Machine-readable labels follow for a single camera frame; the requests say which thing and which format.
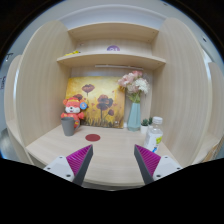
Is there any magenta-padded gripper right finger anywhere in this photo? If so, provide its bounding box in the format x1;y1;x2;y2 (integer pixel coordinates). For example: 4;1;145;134
133;144;183;185

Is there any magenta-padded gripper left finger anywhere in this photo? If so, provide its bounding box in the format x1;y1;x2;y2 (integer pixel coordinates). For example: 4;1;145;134
43;144;94;187

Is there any clear plastic drink bottle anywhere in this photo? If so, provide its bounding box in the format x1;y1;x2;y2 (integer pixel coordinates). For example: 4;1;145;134
143;116;164;154

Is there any flat round red coaster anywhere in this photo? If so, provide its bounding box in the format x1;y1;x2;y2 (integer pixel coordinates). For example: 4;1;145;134
84;133;101;143

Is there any light wooden shelf unit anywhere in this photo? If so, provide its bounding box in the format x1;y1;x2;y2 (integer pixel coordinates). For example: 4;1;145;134
56;21;167;71

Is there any grey mug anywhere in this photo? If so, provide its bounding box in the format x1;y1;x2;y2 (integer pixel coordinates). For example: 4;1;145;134
60;116;77;137

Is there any red plush toy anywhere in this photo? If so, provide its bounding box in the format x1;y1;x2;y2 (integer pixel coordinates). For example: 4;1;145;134
60;96;89;130

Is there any pink and white flower bouquet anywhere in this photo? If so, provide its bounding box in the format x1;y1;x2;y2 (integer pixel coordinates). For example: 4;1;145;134
117;70;151;104

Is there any teal faceted vase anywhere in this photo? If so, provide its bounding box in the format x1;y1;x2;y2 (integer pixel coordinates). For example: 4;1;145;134
127;101;142;132

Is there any yellow poppy flower painting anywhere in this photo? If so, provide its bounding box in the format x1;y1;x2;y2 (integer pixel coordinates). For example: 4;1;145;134
65;76;127;129

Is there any small potted succulent plant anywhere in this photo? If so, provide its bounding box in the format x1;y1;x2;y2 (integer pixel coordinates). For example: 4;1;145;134
139;117;150;135

